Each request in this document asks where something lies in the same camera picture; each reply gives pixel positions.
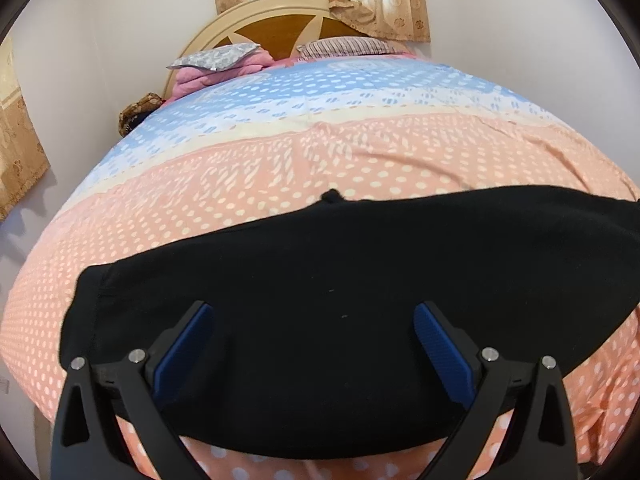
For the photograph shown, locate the pink bed sheet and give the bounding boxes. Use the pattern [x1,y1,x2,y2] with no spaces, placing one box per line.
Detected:
[272,50,421,67]

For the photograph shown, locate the pink folded blanket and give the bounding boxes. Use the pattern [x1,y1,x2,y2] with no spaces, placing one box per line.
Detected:
[172,50,276,98]

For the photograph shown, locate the brown patterned cloth bundle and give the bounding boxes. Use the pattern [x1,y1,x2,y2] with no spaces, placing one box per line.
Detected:
[118,92,163,137]

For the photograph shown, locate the striped pillow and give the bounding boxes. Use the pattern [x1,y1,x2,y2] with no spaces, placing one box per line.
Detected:
[297,36,401,59]

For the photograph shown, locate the polka dot bed blanket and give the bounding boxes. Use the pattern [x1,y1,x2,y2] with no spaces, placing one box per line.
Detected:
[0,55,640,480]

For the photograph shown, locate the grey patterned pillow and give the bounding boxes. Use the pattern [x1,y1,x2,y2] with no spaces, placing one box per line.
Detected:
[166,43,261,72]

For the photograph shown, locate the cream wooden headboard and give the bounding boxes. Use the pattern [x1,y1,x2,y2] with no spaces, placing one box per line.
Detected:
[162,0,381,101]

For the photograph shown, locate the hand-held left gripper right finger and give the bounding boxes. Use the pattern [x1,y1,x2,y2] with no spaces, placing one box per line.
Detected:
[413,301,581,480]

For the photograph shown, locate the beige floral curtain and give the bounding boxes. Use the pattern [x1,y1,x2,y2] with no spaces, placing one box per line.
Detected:
[210,0,431,43]
[0,35,51,221]

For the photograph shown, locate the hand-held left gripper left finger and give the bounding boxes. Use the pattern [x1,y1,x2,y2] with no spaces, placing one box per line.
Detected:
[48,301,216,480]

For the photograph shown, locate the black pants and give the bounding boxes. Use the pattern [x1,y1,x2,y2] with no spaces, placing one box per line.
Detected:
[59,185,640,461]

